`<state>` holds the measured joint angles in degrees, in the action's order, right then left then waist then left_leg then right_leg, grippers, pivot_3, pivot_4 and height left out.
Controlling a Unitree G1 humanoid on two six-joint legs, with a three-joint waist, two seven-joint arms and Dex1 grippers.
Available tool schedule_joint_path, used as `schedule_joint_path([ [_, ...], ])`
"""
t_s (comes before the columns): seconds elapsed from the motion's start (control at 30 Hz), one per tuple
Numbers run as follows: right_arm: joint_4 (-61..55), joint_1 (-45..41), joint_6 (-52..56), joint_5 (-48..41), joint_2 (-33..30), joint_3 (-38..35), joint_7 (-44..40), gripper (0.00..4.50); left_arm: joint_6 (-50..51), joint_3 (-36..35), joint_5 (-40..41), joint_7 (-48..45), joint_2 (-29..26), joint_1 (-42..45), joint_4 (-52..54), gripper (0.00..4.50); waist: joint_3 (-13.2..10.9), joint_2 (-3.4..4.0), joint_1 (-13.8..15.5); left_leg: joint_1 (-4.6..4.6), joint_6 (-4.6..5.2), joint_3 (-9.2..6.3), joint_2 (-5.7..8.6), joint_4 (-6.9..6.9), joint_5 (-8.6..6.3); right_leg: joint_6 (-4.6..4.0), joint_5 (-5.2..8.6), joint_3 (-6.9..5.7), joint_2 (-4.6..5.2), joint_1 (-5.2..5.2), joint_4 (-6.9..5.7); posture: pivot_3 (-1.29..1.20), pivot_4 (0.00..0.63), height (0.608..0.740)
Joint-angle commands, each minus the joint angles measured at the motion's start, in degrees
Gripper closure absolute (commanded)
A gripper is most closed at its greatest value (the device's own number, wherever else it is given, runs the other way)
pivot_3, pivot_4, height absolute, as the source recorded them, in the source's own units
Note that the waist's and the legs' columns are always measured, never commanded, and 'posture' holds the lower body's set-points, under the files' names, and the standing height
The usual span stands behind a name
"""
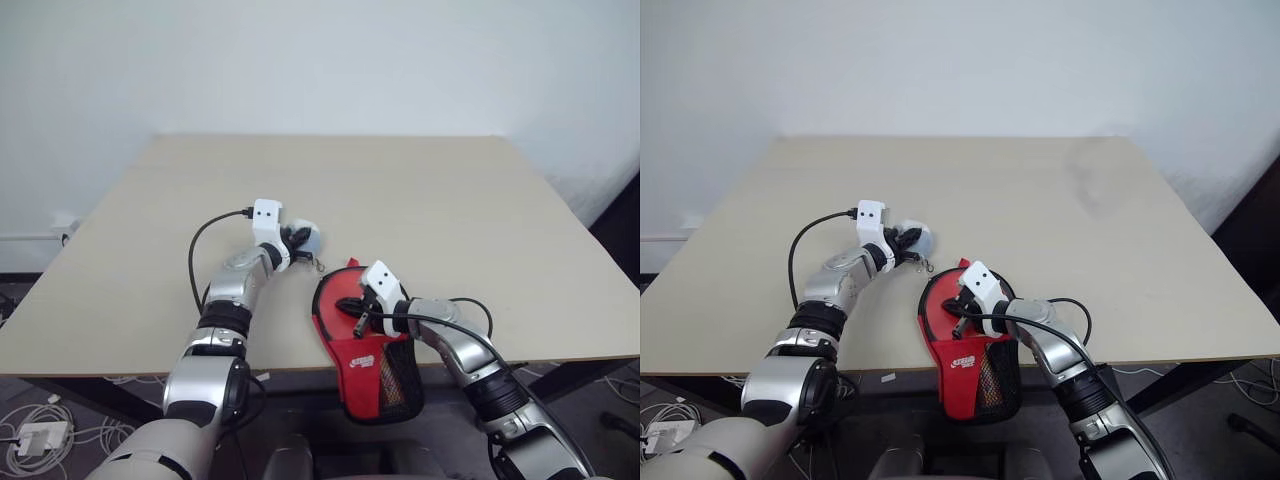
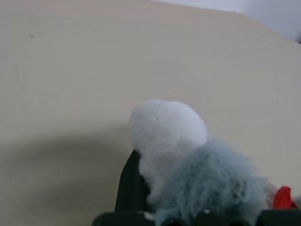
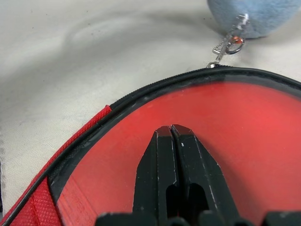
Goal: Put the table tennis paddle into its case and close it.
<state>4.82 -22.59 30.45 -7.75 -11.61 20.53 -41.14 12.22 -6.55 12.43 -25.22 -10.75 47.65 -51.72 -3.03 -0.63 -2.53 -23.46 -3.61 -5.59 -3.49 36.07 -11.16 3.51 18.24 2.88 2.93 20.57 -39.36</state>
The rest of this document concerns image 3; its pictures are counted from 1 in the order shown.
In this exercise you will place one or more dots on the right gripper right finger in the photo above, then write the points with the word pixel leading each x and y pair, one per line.
pixel 195 164

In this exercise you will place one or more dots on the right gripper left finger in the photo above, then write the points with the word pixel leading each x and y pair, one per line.
pixel 152 169

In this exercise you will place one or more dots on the clear mesh zipper pouch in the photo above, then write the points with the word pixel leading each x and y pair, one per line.
pixel 35 207

